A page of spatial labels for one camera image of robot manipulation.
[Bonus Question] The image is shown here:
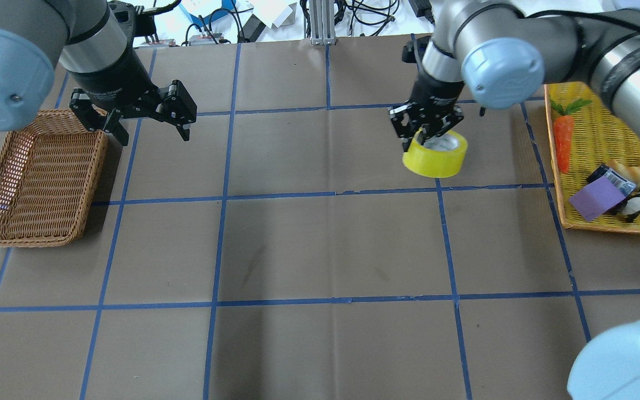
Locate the orange toy carrot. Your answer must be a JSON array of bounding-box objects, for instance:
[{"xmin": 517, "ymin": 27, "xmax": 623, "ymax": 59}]
[{"xmin": 549, "ymin": 98, "xmax": 593, "ymax": 174}]

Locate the yellow plastic basket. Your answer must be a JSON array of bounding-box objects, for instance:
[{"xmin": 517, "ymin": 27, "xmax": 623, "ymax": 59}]
[{"xmin": 544, "ymin": 82, "xmax": 640, "ymax": 236}]

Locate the aluminium frame post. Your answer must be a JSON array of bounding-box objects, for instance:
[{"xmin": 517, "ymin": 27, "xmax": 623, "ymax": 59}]
[{"xmin": 298, "ymin": 1, "xmax": 336, "ymax": 46}]

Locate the purple foam cube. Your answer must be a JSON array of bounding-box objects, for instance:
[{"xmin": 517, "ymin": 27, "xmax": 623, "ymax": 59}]
[{"xmin": 568, "ymin": 177, "xmax": 625, "ymax": 221}]

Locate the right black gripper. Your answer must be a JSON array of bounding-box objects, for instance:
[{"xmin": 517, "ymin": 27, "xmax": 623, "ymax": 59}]
[{"xmin": 389, "ymin": 70, "xmax": 464, "ymax": 149}]

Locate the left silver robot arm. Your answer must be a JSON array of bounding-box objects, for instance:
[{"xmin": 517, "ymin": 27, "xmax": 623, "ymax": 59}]
[{"xmin": 0, "ymin": 1, "xmax": 197, "ymax": 146}]

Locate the black white panda toy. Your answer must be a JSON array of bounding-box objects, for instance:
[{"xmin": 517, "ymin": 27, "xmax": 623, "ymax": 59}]
[{"xmin": 607, "ymin": 192, "xmax": 640, "ymax": 223}]

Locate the black white small bottle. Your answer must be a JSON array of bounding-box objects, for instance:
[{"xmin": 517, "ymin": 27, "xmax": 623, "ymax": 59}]
[{"xmin": 586, "ymin": 163, "xmax": 637, "ymax": 197}]

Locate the yellow tape roll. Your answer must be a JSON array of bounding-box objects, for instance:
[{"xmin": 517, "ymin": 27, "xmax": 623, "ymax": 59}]
[{"xmin": 402, "ymin": 130, "xmax": 469, "ymax": 179}]

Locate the brown wicker basket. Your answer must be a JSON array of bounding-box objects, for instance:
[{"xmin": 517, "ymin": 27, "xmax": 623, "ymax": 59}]
[{"xmin": 0, "ymin": 109, "xmax": 109, "ymax": 248}]

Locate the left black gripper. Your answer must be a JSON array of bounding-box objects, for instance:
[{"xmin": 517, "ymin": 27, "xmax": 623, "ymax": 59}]
[{"xmin": 71, "ymin": 50, "xmax": 197, "ymax": 147}]

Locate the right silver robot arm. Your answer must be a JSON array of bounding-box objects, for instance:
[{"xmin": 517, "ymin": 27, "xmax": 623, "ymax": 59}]
[{"xmin": 388, "ymin": 1, "xmax": 640, "ymax": 399}]

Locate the blue box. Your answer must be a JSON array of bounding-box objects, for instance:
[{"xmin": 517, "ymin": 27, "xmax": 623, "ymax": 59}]
[{"xmin": 178, "ymin": 1, "xmax": 254, "ymax": 27}]

